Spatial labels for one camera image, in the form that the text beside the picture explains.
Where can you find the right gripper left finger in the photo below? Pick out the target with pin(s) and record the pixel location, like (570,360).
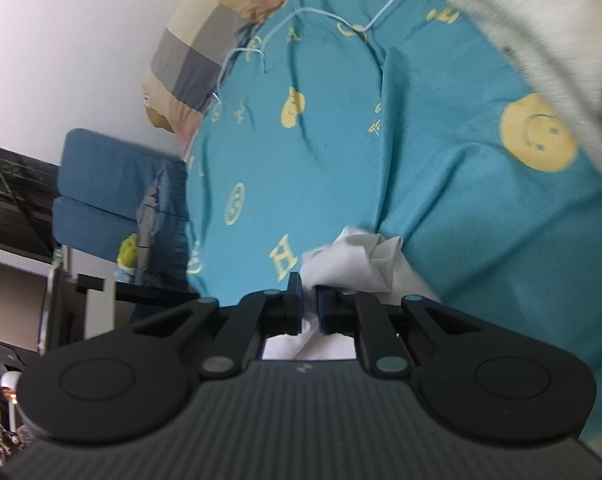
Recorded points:
(241,331)

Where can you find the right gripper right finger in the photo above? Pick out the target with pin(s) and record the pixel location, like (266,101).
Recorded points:
(363,317)

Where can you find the white t-shirt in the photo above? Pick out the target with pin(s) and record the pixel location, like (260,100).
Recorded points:
(355,260)

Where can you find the yellow green plush toy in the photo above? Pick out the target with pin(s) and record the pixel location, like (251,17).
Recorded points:
(127,259)

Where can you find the grey cloth on cushion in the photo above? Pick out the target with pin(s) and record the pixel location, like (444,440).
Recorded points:
(147,213)

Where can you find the teal patterned bed sheet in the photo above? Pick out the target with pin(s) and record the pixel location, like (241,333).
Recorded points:
(399,118)

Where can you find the checkered beige grey pillow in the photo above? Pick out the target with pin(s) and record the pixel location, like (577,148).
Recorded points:
(183,71)

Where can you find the green cartoon fleece blanket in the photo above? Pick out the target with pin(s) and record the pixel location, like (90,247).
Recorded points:
(557,46)

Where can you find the white bed frame rail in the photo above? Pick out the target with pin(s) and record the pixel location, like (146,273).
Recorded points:
(79,301)

